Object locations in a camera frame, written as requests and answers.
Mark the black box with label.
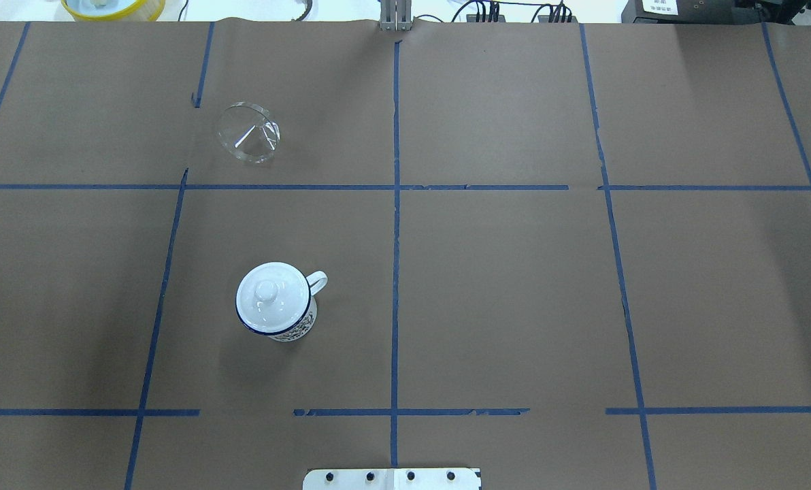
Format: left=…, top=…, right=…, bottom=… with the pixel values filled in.
left=620, top=1, right=811, bottom=25

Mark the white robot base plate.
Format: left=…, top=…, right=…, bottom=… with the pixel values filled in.
left=302, top=468, right=482, bottom=489

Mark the clear glass funnel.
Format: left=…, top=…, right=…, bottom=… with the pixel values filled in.
left=215, top=101, right=281, bottom=165

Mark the grey metal bracket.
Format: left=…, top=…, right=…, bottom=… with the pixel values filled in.
left=378, top=0, right=414, bottom=31

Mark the black power strip with cables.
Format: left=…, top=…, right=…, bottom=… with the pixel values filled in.
left=446, top=1, right=578, bottom=24

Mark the white enamel mug blue rim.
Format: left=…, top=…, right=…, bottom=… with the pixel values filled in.
left=234, top=263, right=328, bottom=342

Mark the yellow tape roll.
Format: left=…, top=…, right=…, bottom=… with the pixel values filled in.
left=60, top=1, right=167, bottom=22

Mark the white ceramic mug lid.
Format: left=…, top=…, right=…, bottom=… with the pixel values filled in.
left=235, top=263, right=310, bottom=337

